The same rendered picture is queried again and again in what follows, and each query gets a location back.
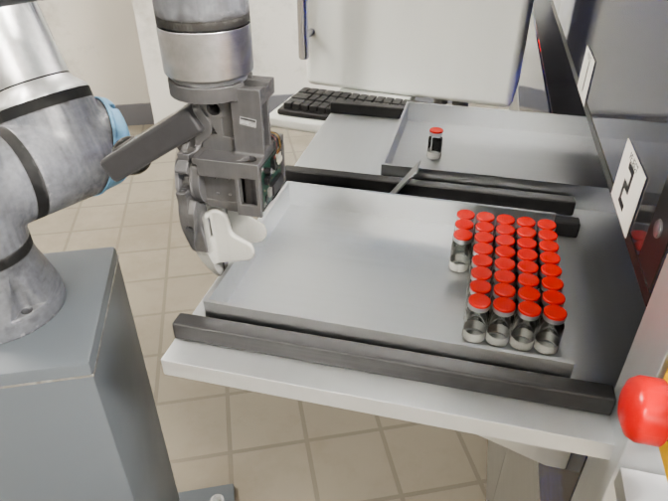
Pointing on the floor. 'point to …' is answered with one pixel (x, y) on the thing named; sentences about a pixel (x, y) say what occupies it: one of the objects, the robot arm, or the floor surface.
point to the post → (594, 487)
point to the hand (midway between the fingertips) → (214, 262)
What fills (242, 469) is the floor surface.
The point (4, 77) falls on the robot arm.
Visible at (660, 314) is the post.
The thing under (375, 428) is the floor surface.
